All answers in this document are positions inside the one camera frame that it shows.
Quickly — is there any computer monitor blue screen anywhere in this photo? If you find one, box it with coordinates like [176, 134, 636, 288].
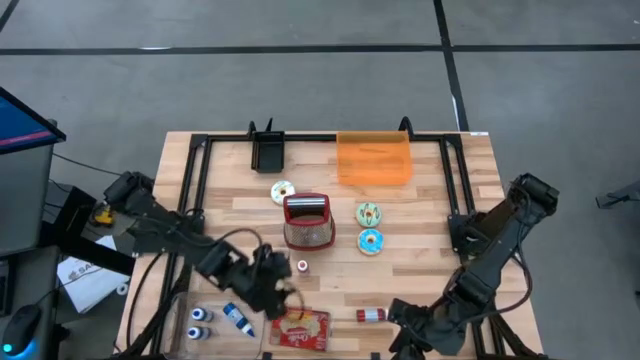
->
[0, 85, 67, 156]

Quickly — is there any green frosted toy donut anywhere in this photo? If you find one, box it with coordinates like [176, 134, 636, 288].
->
[355, 201, 384, 229]

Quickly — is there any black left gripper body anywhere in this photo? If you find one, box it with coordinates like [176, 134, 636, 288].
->
[238, 243, 296, 304]

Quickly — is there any small yellow tool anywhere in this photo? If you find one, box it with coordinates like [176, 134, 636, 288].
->
[92, 199, 115, 227]

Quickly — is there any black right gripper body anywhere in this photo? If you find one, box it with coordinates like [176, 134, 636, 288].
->
[422, 298, 469, 355]

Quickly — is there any orange translucent bin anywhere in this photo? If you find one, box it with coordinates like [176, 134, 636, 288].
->
[335, 130, 415, 187]

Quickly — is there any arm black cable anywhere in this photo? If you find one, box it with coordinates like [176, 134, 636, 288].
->
[464, 249, 534, 324]
[214, 227, 266, 251]

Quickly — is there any blue-tip glue bottle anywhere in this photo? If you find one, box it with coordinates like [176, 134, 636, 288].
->
[222, 301, 256, 338]

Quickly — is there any black floor stand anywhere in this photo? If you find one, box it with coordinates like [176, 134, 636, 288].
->
[594, 179, 640, 210]

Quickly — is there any black computer mouse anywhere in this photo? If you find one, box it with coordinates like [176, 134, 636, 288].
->
[1, 303, 44, 357]

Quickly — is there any black aluminium table frame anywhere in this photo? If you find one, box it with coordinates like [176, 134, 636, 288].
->
[149, 130, 546, 360]

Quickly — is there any white paper booklet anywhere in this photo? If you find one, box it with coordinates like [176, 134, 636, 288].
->
[56, 234, 132, 314]

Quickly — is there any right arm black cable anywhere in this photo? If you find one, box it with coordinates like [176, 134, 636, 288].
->
[464, 249, 534, 324]

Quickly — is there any red steel box grater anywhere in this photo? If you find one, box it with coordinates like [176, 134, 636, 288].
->
[282, 192, 337, 252]

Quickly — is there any grey cabinet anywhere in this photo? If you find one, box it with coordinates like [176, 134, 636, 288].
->
[0, 144, 55, 257]

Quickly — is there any white frosted toy donut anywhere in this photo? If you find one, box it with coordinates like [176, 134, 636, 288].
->
[270, 180, 297, 206]

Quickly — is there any red cookie box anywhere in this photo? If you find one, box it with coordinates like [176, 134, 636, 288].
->
[269, 306, 332, 352]

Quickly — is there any blue frosted toy donut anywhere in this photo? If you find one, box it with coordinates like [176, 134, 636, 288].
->
[356, 228, 385, 257]

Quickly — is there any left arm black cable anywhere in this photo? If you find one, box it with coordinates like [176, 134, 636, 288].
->
[214, 227, 266, 251]

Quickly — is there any red marker tube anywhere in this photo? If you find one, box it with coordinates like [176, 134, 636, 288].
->
[355, 307, 388, 323]

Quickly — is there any clear plastic container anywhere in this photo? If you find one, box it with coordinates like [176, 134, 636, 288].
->
[160, 291, 266, 360]

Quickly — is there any small black plastic tray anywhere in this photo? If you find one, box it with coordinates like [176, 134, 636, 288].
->
[250, 130, 286, 175]

